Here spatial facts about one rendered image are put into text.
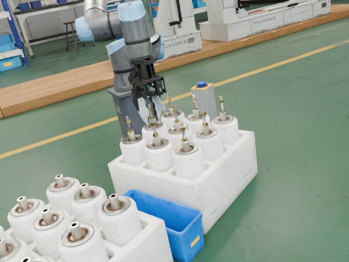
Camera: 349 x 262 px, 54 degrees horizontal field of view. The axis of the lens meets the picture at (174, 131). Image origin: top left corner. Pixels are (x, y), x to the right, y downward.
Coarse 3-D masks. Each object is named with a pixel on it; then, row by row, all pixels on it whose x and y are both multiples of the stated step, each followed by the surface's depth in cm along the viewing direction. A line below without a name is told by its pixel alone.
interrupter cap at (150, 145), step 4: (152, 140) 116; (160, 140) 115; (164, 140) 114; (168, 140) 114; (148, 144) 114; (152, 144) 114; (164, 144) 111; (148, 148) 111; (152, 148) 110; (156, 148) 110; (160, 148) 110
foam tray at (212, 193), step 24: (240, 144) 118; (120, 168) 118; (144, 168) 114; (216, 168) 107; (240, 168) 120; (120, 192) 125; (168, 192) 108; (192, 192) 101; (216, 192) 108; (240, 192) 122; (216, 216) 110
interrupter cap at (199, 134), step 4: (212, 128) 116; (196, 132) 116; (200, 132) 115; (212, 132) 114; (216, 132) 113; (196, 136) 113; (200, 136) 112; (204, 136) 112; (208, 136) 111; (212, 136) 111
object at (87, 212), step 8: (104, 192) 92; (72, 200) 90; (96, 200) 89; (104, 200) 91; (72, 208) 90; (80, 208) 88; (88, 208) 88; (96, 208) 89; (80, 216) 89; (88, 216) 89; (96, 216) 89; (96, 224) 90
